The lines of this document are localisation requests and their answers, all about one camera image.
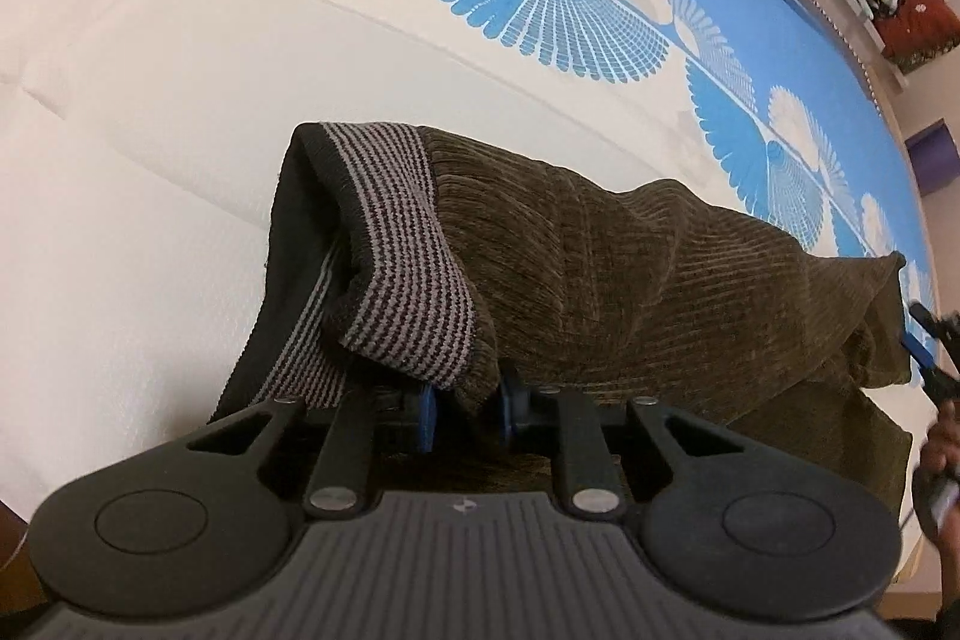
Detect blue and white bedsheet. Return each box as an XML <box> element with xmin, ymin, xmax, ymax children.
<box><xmin>2</xmin><ymin>0</ymin><xmax>935</xmax><ymax>516</ymax></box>

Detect purple box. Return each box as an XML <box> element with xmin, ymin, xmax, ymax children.
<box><xmin>907</xmin><ymin>119</ymin><xmax>960</xmax><ymax>197</ymax></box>

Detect dark red garment pile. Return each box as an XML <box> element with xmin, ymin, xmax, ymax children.
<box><xmin>874</xmin><ymin>0</ymin><xmax>960</xmax><ymax>73</ymax></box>

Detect brown corduroy pants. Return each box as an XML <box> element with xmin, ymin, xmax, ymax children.
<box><xmin>217</xmin><ymin>122</ymin><xmax>911</xmax><ymax>509</ymax></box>

